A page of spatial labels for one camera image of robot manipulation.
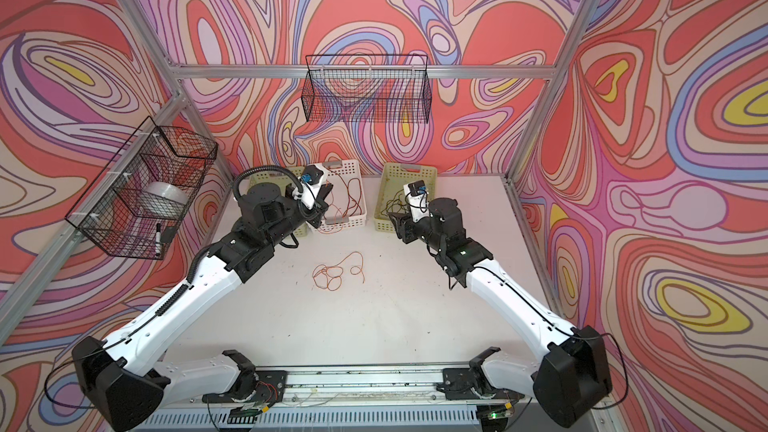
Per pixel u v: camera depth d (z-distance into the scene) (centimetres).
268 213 53
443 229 58
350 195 112
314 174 57
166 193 73
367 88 85
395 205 110
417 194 65
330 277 91
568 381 47
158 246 71
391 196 113
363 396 73
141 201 70
